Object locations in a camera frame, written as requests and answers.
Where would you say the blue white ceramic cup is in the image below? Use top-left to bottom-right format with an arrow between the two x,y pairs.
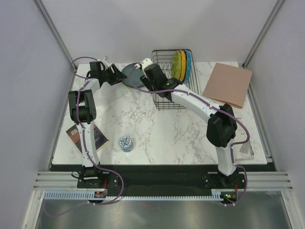
119,136 -> 133,153

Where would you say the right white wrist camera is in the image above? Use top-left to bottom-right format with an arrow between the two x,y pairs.
134,58 -> 153,71

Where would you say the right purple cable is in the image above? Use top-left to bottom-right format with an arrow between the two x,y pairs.
130,64 -> 251,207

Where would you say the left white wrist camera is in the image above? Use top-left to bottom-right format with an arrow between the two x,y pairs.
97,57 -> 111,69

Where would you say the black wire dish rack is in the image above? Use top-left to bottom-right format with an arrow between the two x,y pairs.
152,49 -> 202,112

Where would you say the green polka dot plate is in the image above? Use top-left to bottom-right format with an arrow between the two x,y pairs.
172,50 -> 182,80

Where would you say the dark grey round plate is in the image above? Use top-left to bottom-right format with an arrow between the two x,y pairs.
122,63 -> 144,88

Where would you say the purple cable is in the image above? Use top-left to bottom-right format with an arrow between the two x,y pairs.
130,64 -> 251,207
70,56 -> 124,206

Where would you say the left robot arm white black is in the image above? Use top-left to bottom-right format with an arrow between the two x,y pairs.
68,60 -> 127,187

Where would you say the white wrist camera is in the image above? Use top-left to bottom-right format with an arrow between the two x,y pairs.
134,58 -> 153,71
97,57 -> 111,69

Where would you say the white paper sheet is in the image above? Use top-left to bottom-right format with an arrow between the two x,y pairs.
233,114 -> 267,165

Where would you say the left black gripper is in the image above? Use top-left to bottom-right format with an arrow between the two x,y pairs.
100,64 -> 128,86

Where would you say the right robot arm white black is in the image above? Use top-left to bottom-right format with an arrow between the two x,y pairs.
136,58 -> 237,188

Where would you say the orange polka dot plate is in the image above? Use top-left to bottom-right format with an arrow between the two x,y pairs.
180,50 -> 186,82

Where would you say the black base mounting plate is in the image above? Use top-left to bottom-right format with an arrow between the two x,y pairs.
72,165 -> 246,197

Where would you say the blue polka dot plate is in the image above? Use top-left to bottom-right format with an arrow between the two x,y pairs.
184,50 -> 192,83

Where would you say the white slotted cable duct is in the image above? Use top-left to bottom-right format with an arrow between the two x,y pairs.
43,189 -> 225,201

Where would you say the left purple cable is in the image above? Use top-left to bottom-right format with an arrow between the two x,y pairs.
70,56 -> 124,206

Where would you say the dark hardcover book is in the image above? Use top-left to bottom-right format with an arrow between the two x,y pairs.
66,125 -> 108,152

